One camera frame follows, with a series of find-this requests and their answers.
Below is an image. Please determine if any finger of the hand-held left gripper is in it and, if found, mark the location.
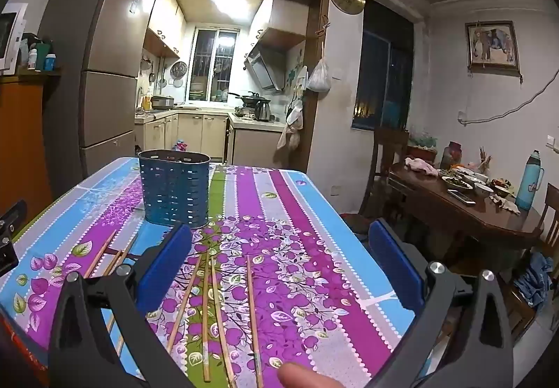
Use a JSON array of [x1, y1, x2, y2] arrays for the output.
[[0, 201, 28, 242]]

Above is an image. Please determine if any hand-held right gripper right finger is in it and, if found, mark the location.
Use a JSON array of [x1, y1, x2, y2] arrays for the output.
[[368, 218, 516, 388]]

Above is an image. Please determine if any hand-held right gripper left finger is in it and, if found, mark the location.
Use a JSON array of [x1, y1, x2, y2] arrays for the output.
[[48, 222, 195, 388]]

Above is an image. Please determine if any blue perforated utensil holder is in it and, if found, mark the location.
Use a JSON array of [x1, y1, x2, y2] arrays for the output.
[[138, 149, 211, 230]]

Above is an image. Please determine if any orange wooden cabinet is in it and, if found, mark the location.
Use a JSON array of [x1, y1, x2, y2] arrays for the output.
[[0, 69, 62, 236]]

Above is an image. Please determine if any floral striped tablecloth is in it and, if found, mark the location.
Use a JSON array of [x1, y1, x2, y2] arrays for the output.
[[0, 157, 418, 388]]

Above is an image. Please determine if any dark wooden dining table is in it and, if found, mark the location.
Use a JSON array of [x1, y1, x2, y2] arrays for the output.
[[388, 161, 545, 277]]

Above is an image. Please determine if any plate of green vegetables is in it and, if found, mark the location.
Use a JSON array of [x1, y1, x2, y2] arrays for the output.
[[441, 175, 474, 192]]

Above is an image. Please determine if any pink cloth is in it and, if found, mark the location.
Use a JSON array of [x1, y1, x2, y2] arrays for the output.
[[404, 157, 440, 177]]

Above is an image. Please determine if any dark wooden chair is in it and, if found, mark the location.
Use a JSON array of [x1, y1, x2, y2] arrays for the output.
[[358, 128, 410, 231]]

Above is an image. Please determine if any glass jar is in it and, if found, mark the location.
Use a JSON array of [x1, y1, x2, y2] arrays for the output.
[[440, 141, 465, 171]]

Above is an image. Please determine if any potted plant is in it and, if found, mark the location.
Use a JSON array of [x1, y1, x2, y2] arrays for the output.
[[407, 129, 438, 162]]

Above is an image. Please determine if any wooden chair with blue cloth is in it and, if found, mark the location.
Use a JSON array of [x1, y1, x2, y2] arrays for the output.
[[502, 182, 559, 340]]

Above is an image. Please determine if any blue thermos flask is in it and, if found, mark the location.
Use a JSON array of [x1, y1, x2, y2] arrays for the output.
[[514, 151, 546, 213]]

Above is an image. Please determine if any beige stove counter cabinet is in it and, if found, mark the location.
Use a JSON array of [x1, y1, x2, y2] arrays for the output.
[[228, 114, 285, 170]]

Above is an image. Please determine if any green cup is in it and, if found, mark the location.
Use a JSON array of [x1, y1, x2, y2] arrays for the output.
[[36, 43, 52, 71]]

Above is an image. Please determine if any bundle of hanging bags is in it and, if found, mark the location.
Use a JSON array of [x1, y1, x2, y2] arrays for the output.
[[276, 100, 304, 151]]

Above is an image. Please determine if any white microwave oven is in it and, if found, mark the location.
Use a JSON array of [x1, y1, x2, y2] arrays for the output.
[[0, 2, 29, 75]]

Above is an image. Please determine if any black wok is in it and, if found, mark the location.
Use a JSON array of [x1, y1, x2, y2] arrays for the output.
[[227, 92, 261, 107]]

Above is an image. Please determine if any brown refrigerator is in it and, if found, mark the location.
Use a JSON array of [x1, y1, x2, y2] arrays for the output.
[[37, 0, 160, 205]]

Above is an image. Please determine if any dark room window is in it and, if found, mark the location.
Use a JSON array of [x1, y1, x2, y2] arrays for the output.
[[351, 0, 415, 131]]

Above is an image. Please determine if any white hanging plastic bag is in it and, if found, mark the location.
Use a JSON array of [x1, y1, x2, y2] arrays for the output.
[[306, 58, 333, 93]]

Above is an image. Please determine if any barred kitchen window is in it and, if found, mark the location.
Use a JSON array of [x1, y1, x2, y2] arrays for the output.
[[191, 26, 240, 102]]

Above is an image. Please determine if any steel range hood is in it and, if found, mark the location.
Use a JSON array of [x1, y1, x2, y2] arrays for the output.
[[244, 41, 287, 92]]

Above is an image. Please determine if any framed elephant picture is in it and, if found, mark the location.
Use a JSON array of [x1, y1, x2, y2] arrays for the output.
[[465, 20, 522, 75]]

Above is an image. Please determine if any beige upper kitchen cabinet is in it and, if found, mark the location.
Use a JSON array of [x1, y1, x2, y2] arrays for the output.
[[144, 0, 187, 59]]

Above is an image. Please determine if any wood-trimmed upper kitchen cabinet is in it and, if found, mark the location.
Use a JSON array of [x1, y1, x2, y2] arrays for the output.
[[251, 0, 307, 51]]

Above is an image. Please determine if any white wall cable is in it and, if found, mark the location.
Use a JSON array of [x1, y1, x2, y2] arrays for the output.
[[458, 69, 559, 125]]

